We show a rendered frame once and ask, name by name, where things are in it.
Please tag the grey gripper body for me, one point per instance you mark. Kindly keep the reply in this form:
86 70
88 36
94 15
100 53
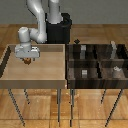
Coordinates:
27 51

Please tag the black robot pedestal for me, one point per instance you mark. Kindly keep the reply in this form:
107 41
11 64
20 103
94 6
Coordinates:
59 29

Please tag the brown loaf of bread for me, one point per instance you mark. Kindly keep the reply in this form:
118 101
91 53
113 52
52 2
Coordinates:
27 60

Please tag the dark wooden compartment bin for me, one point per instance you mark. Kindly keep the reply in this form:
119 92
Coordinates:
96 66

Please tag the tall grey bottle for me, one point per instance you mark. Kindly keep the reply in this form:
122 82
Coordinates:
114 48

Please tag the light wooden bin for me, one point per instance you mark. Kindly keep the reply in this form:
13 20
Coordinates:
33 66

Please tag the grey carton box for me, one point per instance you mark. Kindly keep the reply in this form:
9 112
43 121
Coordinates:
82 52

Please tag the small grey can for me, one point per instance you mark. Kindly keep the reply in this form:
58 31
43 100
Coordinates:
116 71

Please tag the small grey box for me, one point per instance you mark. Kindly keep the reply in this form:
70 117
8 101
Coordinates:
84 73

